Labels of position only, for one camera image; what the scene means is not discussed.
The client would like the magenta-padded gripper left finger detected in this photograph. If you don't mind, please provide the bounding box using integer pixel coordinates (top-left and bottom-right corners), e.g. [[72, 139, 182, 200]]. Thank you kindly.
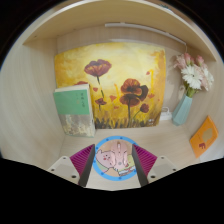
[[46, 143, 97, 188]]

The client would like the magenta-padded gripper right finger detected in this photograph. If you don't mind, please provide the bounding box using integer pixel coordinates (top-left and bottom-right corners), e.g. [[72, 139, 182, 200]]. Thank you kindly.
[[131, 143, 179, 188]]

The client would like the pink computer mouse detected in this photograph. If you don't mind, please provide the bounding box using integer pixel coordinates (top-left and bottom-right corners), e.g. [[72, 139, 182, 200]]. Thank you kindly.
[[110, 139, 130, 169]]

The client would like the round blue-rimmed cartoon mouse pad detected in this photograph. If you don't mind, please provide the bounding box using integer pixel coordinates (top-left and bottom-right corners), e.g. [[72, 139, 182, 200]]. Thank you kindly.
[[92, 135, 139, 182]]

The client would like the green and beige book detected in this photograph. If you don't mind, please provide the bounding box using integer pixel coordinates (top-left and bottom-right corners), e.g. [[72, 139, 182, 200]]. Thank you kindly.
[[52, 83, 97, 138]]

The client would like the teal faceted vase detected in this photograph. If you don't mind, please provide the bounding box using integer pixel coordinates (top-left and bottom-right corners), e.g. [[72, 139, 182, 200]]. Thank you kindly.
[[171, 94, 194, 127]]

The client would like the orange card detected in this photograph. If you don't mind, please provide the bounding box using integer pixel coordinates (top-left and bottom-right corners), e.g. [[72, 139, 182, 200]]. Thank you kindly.
[[189, 115, 220, 159]]

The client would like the pink and white flower bouquet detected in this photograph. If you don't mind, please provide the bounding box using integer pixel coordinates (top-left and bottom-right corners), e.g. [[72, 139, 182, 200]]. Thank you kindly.
[[173, 52, 215, 98]]

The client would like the yellow poppy flower painting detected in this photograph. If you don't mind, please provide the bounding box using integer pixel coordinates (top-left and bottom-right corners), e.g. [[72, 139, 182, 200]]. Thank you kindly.
[[54, 42, 167, 129]]

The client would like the white light bar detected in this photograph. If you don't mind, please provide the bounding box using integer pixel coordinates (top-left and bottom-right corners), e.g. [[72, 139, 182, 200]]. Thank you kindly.
[[104, 22, 188, 46]]

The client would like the white charger with cable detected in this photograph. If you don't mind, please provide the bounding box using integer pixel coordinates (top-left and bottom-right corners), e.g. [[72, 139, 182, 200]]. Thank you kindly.
[[159, 106, 173, 122]]

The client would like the wooden wall shelf board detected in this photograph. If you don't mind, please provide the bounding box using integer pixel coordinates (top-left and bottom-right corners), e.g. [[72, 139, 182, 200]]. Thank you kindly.
[[22, 0, 218, 63]]

